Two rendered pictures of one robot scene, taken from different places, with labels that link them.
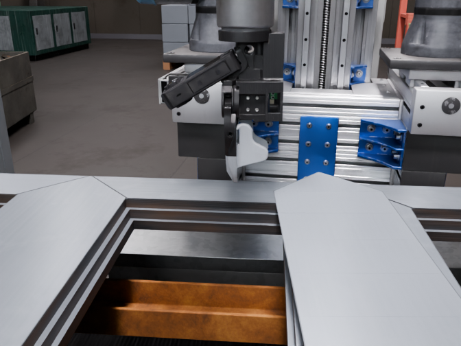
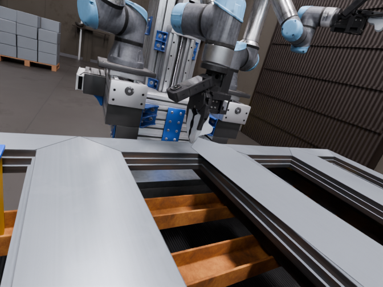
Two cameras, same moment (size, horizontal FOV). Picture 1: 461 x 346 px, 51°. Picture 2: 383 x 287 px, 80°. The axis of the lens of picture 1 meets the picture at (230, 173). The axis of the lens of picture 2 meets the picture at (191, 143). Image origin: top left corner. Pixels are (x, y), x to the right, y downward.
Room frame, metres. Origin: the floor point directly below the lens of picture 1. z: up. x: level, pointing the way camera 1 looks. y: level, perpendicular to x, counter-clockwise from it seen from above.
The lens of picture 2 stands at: (0.18, 0.36, 1.12)
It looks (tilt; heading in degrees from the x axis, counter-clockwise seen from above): 19 degrees down; 322
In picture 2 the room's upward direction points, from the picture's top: 15 degrees clockwise
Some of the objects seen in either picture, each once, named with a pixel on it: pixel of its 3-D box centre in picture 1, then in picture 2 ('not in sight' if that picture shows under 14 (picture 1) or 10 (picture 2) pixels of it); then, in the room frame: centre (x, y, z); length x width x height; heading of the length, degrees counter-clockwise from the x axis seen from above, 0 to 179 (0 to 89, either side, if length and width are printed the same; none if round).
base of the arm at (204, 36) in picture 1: (220, 27); (127, 52); (1.19, 0.02, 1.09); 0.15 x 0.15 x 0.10
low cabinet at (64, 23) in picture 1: (18, 30); not in sight; (9.68, 4.11, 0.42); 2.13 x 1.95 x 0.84; 169
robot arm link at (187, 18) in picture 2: not in sight; (196, 21); (0.76, 0.00, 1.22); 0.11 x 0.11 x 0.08; 19
